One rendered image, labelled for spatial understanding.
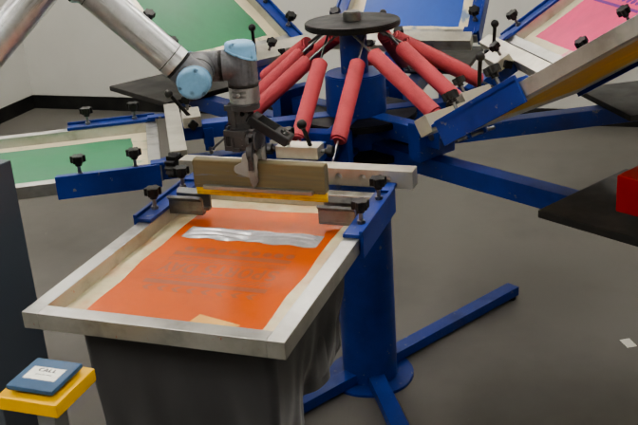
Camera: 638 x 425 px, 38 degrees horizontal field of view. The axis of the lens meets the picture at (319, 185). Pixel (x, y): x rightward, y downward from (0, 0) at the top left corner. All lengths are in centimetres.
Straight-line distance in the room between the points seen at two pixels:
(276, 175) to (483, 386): 144
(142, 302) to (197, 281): 14
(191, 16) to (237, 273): 177
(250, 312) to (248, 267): 22
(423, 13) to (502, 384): 148
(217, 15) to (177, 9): 16
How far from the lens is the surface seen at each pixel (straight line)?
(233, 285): 205
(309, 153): 253
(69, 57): 759
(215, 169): 234
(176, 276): 212
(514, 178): 268
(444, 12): 375
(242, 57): 220
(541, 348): 366
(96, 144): 320
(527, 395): 339
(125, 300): 205
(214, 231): 232
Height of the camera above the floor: 185
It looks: 20 degrees down
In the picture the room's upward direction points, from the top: 4 degrees counter-clockwise
